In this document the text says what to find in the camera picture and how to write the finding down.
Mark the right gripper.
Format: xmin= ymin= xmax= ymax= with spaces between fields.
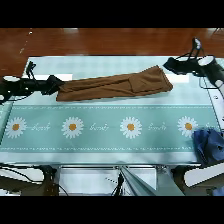
xmin=162 ymin=56 xmax=190 ymax=77

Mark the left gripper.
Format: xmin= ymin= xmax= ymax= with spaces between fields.
xmin=44 ymin=74 xmax=65 ymax=97

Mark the brown shirt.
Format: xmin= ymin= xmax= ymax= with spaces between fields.
xmin=55 ymin=65 xmax=174 ymax=103

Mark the blue garment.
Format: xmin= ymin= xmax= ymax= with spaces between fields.
xmin=192 ymin=127 xmax=224 ymax=168

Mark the silver frame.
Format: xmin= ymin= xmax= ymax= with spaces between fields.
xmin=0 ymin=162 xmax=224 ymax=197

